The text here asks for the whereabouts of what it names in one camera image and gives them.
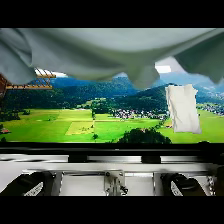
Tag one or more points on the grey-green T-shirt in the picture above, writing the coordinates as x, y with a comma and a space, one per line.
100, 50

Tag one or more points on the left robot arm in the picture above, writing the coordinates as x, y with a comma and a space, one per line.
23, 185

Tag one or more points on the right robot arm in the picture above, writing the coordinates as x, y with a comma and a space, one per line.
181, 185

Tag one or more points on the white garment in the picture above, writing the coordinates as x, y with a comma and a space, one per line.
183, 110

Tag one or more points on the silver frame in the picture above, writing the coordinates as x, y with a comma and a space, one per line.
83, 166

